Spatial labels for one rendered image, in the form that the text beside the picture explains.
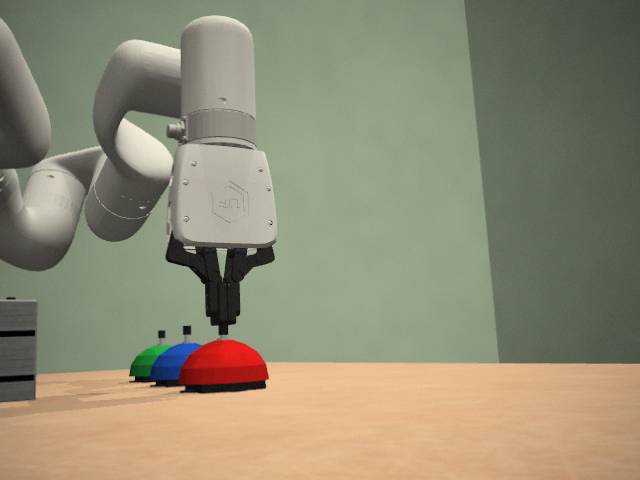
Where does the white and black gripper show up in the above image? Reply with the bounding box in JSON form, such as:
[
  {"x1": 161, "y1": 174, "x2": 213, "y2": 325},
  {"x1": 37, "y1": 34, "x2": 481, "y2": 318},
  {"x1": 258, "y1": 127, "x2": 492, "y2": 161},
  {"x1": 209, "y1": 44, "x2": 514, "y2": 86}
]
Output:
[{"x1": 165, "y1": 137, "x2": 277, "y2": 326}]

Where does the green dome-shaped bell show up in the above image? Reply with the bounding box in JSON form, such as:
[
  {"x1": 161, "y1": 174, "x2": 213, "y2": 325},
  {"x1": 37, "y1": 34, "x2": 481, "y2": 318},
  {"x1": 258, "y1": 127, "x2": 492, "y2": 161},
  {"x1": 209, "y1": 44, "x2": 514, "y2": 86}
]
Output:
[{"x1": 129, "y1": 330, "x2": 173, "y2": 383}]

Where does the red bell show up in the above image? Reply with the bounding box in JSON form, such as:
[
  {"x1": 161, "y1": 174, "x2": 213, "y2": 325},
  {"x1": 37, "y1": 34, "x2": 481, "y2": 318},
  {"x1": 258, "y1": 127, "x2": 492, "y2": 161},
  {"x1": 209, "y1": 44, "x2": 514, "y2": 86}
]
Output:
[{"x1": 178, "y1": 324, "x2": 269, "y2": 394}]

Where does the blue bell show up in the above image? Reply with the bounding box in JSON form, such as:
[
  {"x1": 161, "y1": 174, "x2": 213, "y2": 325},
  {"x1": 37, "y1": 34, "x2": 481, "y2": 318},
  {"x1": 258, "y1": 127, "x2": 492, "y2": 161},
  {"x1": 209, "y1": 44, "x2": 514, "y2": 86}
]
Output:
[{"x1": 149, "y1": 326, "x2": 202, "y2": 387}]

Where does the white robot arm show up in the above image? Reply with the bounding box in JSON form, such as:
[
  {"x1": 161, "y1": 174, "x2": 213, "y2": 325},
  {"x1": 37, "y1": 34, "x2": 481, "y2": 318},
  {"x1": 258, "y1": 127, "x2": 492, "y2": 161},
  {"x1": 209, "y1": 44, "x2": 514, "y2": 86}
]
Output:
[{"x1": 0, "y1": 16, "x2": 257, "y2": 271}]

